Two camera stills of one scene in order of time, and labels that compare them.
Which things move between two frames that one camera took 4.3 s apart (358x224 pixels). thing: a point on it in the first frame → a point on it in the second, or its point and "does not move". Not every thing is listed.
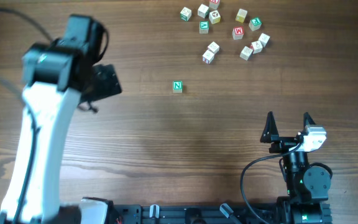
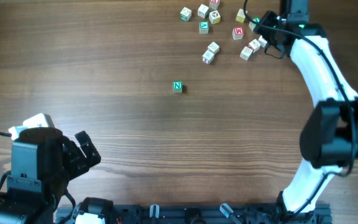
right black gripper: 283,142 → 268,21
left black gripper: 105,82 → 74,156
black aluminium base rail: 194,214 does not move
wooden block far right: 264,39 does not move
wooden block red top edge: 214,4 does not move
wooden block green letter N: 178,86 does not move
